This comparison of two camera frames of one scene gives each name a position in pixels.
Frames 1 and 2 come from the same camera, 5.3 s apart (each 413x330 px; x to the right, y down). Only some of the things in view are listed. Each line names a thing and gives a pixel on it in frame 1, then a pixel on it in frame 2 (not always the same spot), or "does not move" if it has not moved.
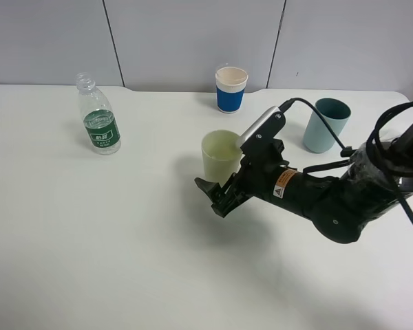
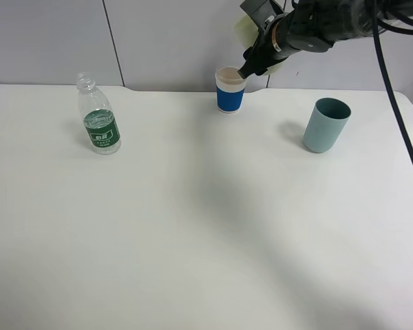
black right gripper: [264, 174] → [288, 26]
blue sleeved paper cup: [230, 85] does not move
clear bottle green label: [98, 117] does not move
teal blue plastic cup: [318, 137] does not move
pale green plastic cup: [221, 155] → [248, 31]
